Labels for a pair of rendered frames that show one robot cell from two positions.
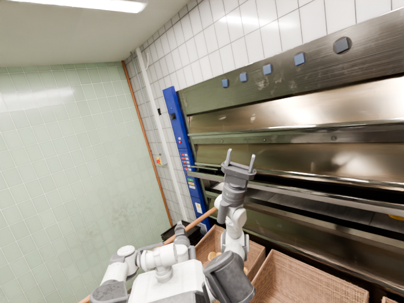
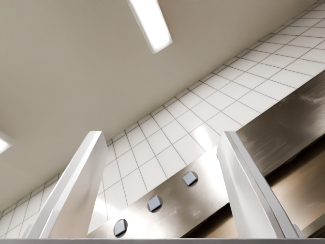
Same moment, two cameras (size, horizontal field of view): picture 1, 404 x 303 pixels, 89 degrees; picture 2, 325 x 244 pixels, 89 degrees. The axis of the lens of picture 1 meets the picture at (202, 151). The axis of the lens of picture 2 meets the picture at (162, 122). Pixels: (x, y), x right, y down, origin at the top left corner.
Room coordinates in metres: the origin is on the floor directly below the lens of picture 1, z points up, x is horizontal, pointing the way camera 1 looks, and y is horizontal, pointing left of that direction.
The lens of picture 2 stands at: (0.63, -0.07, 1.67)
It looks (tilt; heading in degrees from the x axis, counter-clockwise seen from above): 52 degrees up; 303
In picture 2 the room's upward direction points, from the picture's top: 38 degrees counter-clockwise
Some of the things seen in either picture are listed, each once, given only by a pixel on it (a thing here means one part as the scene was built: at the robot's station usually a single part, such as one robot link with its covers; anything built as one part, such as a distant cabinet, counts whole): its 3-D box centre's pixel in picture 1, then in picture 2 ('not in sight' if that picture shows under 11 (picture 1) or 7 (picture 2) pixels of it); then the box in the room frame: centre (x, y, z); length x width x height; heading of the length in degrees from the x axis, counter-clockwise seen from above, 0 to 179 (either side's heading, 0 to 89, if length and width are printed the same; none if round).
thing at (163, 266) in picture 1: (162, 260); not in sight; (0.61, 0.22, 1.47); 0.10 x 0.07 x 0.09; 93
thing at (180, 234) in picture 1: (181, 240); not in sight; (0.98, 0.22, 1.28); 0.12 x 0.10 x 0.13; 3
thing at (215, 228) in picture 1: (220, 265); not in sight; (1.37, 0.07, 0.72); 0.56 x 0.49 x 0.28; 37
